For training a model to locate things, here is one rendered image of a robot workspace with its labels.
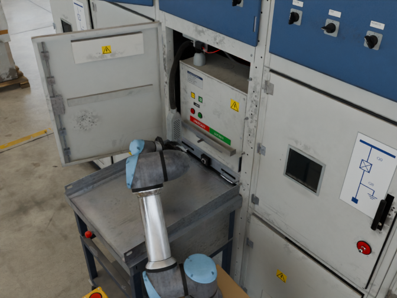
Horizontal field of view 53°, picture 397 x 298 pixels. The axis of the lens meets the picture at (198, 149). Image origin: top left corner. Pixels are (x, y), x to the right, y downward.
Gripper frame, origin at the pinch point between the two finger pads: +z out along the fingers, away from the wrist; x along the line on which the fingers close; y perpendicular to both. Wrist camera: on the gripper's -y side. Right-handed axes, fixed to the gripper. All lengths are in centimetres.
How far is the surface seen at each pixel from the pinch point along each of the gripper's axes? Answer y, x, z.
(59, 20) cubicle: -154, 26, -8
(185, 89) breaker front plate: -15.0, 29.1, -0.5
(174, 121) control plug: -13.6, 10.7, -0.3
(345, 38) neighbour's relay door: 72, 75, -33
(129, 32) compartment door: -36, 45, -32
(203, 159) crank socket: 5.2, -1.7, 12.9
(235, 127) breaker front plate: 23.1, 25.0, 2.3
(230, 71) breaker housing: 5.8, 48.0, 2.7
